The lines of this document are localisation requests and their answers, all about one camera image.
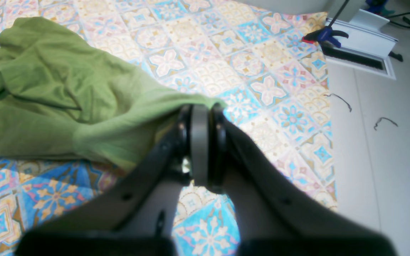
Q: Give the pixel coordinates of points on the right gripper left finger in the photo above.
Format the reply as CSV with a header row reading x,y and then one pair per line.
x,y
135,217

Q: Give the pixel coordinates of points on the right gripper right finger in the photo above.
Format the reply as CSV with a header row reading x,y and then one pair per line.
x,y
275,218

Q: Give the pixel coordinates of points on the green t-shirt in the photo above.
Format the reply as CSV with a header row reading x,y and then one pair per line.
x,y
61,98

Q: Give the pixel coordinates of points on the patterned tablecloth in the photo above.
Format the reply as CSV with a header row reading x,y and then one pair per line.
x,y
274,84

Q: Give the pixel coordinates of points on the blue clamp bottom left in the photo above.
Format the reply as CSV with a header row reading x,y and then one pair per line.
x,y
327,33

